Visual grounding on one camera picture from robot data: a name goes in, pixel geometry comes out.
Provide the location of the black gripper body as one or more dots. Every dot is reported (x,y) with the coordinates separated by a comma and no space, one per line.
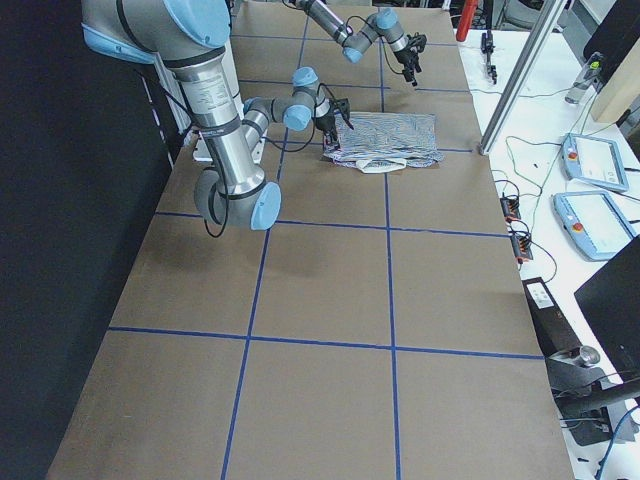
(325,123)
(405,59)

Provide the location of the navy white striped polo shirt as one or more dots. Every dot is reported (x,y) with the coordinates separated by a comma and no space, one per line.
(386,142)

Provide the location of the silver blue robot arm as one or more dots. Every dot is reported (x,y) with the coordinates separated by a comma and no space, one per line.
(190,37)
(383,24)

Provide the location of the black tool stand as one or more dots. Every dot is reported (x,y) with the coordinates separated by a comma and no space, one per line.
(487,41)

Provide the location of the red cylinder object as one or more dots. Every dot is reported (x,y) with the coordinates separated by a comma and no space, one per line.
(466,19)

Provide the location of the upper orange black usb hub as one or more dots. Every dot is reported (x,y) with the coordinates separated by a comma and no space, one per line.
(510,208)

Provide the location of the orange black usb hub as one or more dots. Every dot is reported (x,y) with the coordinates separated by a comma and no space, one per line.
(521,245)
(510,208)

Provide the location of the clear water bottle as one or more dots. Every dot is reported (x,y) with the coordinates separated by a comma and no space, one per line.
(586,77)

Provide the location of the upper blue teach pendant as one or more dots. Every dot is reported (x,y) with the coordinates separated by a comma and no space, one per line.
(596,161)

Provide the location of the blue teach pendant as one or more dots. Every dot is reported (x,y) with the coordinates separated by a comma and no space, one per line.
(596,161)
(594,223)

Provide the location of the lower orange black usb hub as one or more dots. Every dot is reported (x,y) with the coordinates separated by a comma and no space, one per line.
(521,245)

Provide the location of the lower blue teach pendant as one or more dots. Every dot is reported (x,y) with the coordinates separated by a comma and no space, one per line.
(594,223)

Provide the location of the black rectangular box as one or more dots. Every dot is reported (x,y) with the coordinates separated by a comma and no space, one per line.
(553,331)

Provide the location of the black monitor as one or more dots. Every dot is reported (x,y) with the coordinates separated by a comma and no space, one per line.
(609,302)

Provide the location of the aluminium extrusion post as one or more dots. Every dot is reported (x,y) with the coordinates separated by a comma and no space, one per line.
(532,49)

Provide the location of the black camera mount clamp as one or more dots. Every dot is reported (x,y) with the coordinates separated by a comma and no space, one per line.
(592,404)

